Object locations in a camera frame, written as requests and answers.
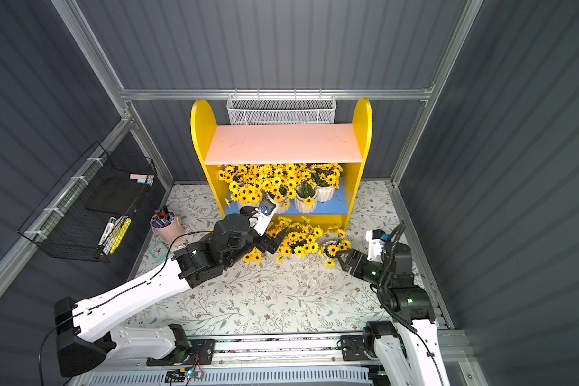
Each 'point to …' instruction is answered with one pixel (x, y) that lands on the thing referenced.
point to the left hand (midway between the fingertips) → (271, 218)
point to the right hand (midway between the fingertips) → (346, 258)
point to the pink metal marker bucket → (166, 226)
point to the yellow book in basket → (120, 230)
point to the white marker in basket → (107, 231)
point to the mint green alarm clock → (158, 252)
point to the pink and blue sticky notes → (143, 178)
